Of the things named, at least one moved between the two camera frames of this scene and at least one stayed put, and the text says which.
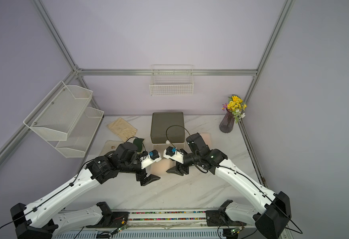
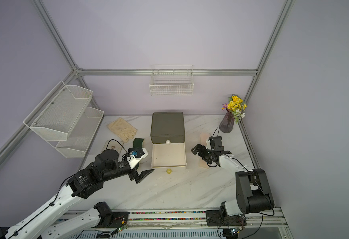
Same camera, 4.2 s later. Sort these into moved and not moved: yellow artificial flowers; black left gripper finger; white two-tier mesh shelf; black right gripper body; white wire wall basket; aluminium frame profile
Moved: black right gripper body; black left gripper finger
Not moved: yellow artificial flowers; white two-tier mesh shelf; white wire wall basket; aluminium frame profile
